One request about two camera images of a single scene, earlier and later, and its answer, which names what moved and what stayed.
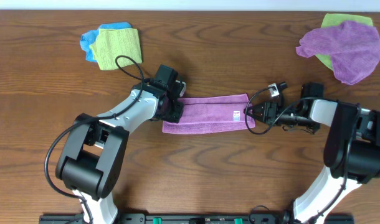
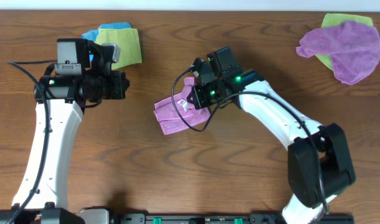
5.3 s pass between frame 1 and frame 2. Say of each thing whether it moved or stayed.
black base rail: stayed
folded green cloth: stayed
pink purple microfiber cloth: moved
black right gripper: moved
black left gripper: moved
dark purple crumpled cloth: stayed
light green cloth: stayed
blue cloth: stayed
